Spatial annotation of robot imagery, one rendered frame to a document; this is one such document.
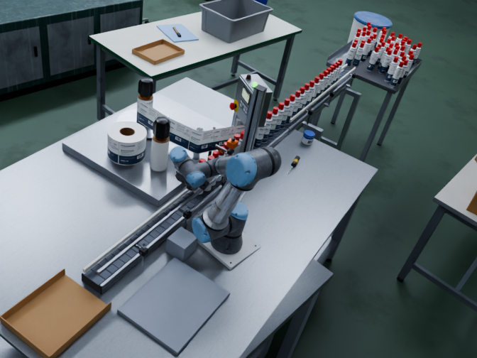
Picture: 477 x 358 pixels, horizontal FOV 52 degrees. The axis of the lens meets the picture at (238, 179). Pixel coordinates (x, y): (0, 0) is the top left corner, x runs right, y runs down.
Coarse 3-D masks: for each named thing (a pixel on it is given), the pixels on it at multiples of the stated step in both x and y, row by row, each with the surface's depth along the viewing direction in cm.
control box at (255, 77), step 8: (240, 80) 225; (256, 80) 224; (240, 88) 226; (248, 88) 218; (240, 96) 227; (248, 104) 219; (264, 104) 221; (240, 112) 229; (264, 112) 224; (264, 120) 227
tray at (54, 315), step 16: (64, 272) 199; (48, 288) 193; (64, 288) 195; (80, 288) 196; (16, 304) 182; (32, 304) 187; (48, 304) 188; (64, 304) 189; (80, 304) 190; (96, 304) 192; (0, 320) 178; (16, 320) 180; (32, 320) 181; (48, 320) 183; (64, 320) 184; (80, 320) 185; (96, 320) 186; (32, 336) 177; (48, 336) 178; (64, 336) 179; (48, 352) 173
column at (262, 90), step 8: (256, 88) 212; (264, 88) 214; (256, 96) 215; (264, 96) 216; (256, 104) 216; (248, 112) 221; (256, 112) 218; (248, 120) 223; (256, 120) 221; (248, 128) 225; (256, 128) 226; (248, 136) 227; (248, 144) 229; (240, 152) 235; (240, 200) 255
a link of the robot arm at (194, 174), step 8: (184, 168) 209; (192, 168) 208; (200, 168) 210; (208, 168) 212; (184, 176) 210; (192, 176) 206; (200, 176) 206; (208, 176) 213; (192, 184) 207; (200, 184) 210
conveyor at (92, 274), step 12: (264, 144) 292; (192, 192) 246; (204, 192) 248; (180, 204) 238; (192, 204) 240; (180, 216) 232; (144, 228) 221; (156, 228) 223; (132, 240) 215; (144, 240) 216; (132, 252) 209; (120, 264) 203; (96, 276) 196; (108, 276) 197
